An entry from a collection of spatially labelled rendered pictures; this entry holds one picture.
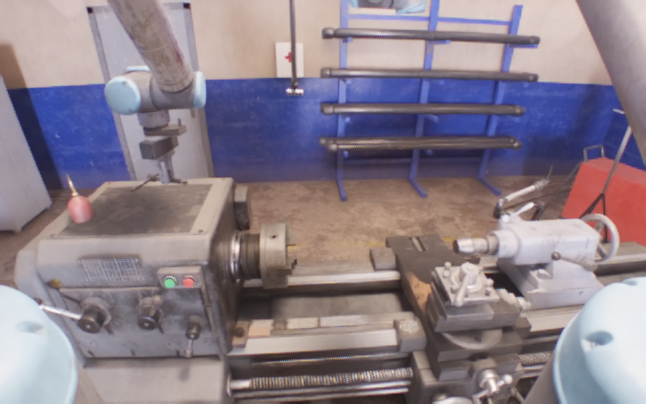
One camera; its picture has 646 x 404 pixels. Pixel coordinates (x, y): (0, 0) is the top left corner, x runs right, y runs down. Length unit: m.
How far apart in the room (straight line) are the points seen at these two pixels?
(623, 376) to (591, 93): 5.52
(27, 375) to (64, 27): 4.59
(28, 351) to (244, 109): 4.00
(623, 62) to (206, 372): 1.32
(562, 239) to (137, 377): 1.72
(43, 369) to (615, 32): 0.58
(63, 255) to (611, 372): 1.21
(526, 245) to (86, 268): 1.56
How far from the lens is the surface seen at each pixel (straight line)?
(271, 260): 1.19
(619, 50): 0.48
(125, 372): 1.44
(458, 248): 1.44
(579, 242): 1.68
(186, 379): 1.35
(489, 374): 1.30
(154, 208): 1.24
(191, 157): 4.47
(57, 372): 0.28
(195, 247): 1.04
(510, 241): 1.52
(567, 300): 1.77
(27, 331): 0.28
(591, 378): 0.26
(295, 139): 4.24
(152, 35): 0.73
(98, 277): 1.18
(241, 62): 4.09
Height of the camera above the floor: 1.89
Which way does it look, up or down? 29 degrees down
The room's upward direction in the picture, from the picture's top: straight up
